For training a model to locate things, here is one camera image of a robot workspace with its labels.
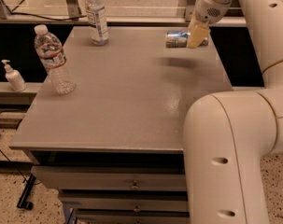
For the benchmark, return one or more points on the water bottle blue white label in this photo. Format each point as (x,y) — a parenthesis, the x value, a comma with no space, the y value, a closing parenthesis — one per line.
(96,14)

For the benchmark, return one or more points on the grey metal shelf rail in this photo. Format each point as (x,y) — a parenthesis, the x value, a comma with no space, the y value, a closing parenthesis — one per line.
(130,21)

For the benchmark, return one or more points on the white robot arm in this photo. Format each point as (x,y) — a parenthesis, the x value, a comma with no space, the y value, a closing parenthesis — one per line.
(226,133)

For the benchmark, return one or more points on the white pump dispenser bottle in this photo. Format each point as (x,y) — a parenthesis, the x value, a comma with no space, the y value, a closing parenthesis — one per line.
(14,77)

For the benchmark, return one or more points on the blue silver redbull can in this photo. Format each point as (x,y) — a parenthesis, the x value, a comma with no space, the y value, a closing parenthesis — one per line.
(178,39)

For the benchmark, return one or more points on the grey drawer cabinet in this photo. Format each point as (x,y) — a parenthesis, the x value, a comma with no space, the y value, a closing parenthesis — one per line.
(113,148)

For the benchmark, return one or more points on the clear water bottle red label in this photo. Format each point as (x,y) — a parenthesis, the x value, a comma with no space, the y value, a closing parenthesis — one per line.
(50,51)

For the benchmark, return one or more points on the black metal floor bracket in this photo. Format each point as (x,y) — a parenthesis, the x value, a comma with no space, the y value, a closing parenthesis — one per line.
(23,202)

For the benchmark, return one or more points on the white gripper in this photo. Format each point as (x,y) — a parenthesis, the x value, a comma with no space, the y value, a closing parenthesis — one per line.
(208,10)

